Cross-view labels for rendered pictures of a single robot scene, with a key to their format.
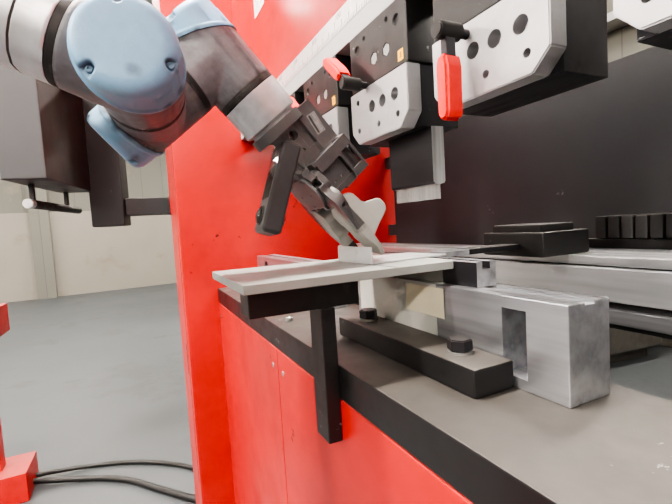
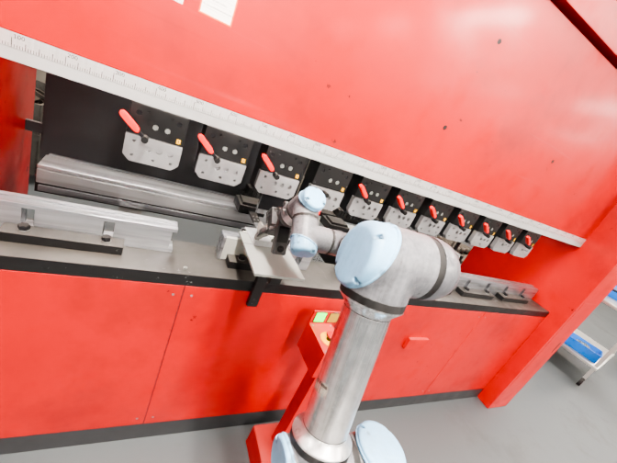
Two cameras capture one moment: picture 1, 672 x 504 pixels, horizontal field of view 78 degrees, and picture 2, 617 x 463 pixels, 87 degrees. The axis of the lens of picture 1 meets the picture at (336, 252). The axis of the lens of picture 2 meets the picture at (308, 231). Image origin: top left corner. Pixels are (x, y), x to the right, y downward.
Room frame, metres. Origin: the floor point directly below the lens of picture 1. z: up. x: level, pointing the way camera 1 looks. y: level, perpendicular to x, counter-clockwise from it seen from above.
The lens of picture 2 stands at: (0.55, 1.04, 1.54)
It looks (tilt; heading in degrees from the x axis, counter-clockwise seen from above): 22 degrees down; 264
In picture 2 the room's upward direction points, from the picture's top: 24 degrees clockwise
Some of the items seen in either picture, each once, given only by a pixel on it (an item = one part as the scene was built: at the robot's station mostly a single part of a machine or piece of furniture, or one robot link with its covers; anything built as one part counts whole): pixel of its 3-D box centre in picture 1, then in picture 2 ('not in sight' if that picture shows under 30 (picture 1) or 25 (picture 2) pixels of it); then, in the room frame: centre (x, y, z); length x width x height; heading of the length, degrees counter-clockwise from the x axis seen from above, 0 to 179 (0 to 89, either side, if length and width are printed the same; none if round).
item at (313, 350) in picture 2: not in sight; (334, 343); (0.18, 0.03, 0.75); 0.20 x 0.16 x 0.18; 26
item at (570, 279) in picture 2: not in sight; (542, 255); (-1.38, -1.26, 1.15); 0.85 x 0.25 x 2.30; 116
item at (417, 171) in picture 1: (415, 168); (271, 204); (0.60, -0.12, 1.13); 0.10 x 0.02 x 0.10; 26
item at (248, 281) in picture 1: (327, 270); (270, 254); (0.54, 0.01, 1.00); 0.26 x 0.18 x 0.01; 116
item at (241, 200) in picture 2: (501, 241); (253, 212); (0.67, -0.27, 1.01); 0.26 x 0.12 x 0.05; 116
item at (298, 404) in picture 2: not in sight; (300, 404); (0.18, 0.03, 0.39); 0.06 x 0.06 x 0.54; 26
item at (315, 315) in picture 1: (305, 360); (262, 287); (0.52, 0.05, 0.88); 0.14 x 0.04 x 0.22; 116
